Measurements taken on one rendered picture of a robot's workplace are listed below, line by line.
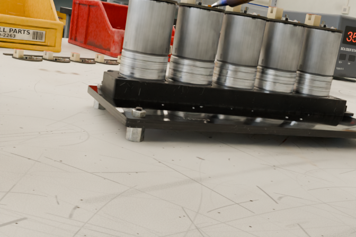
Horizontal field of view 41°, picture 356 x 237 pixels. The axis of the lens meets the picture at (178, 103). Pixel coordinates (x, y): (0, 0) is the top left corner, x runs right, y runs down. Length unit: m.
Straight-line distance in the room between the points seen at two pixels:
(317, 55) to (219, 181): 0.14
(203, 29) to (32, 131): 0.10
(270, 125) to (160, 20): 0.07
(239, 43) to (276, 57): 0.03
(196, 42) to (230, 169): 0.08
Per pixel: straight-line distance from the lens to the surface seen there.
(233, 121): 0.22
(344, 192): 0.19
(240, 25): 0.26
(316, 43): 0.29
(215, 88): 0.25
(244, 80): 0.26
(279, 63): 0.28
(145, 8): 0.24
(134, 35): 0.24
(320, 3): 6.17
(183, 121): 0.20
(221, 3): 0.25
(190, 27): 0.25
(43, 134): 0.20
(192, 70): 0.25
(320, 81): 0.30
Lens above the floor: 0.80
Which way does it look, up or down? 10 degrees down
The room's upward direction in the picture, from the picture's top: 9 degrees clockwise
